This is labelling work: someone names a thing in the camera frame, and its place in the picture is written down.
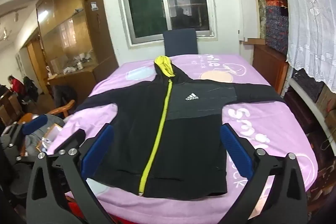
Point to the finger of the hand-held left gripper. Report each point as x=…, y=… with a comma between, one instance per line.
x=34, y=124

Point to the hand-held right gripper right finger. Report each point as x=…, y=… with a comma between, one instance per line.
x=236, y=151

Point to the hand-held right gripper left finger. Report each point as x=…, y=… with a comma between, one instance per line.
x=96, y=151

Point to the black hooded jacket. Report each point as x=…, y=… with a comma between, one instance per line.
x=189, y=134

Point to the grey clothes pile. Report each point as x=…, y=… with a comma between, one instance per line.
x=46, y=129

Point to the wooden armchair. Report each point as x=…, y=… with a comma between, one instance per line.
x=63, y=108

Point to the pink printed blanket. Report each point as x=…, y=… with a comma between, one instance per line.
x=105, y=77

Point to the wooden side cabinet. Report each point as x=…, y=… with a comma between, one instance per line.
x=269, y=69

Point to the wooden glass-door cabinet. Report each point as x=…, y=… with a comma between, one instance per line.
x=68, y=37

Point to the brown cardboard box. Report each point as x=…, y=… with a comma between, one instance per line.
x=326, y=103

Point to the navy chair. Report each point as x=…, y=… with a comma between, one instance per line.
x=180, y=41

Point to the stone-patterned panel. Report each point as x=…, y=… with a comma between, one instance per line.
x=261, y=11

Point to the white flat board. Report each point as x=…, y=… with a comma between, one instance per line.
x=242, y=8

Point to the white lace curtain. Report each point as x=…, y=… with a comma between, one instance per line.
x=312, y=16

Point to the orange patterned box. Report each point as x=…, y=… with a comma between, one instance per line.
x=275, y=1

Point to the sliding glass window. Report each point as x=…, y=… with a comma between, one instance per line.
x=168, y=1

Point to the white wall switch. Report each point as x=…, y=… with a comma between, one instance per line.
x=93, y=5

